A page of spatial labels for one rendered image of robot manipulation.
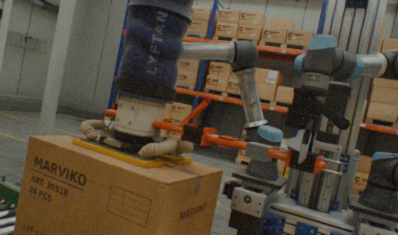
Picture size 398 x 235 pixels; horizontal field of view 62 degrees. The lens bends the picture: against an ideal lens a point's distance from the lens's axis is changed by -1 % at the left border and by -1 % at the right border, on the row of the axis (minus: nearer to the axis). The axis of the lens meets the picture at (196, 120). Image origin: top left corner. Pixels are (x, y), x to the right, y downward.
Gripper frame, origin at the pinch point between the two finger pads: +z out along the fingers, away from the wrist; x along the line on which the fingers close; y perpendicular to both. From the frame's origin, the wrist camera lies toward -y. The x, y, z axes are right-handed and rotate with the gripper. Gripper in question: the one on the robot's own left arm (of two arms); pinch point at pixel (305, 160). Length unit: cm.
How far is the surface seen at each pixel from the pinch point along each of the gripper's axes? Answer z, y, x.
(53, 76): -7, 309, -151
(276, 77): -107, 217, -697
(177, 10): -39, 50, 5
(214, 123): 43, 405, -803
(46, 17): -186, 965, -590
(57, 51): -36, 310, -151
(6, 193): 62, 158, -17
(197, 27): -207, 449, -669
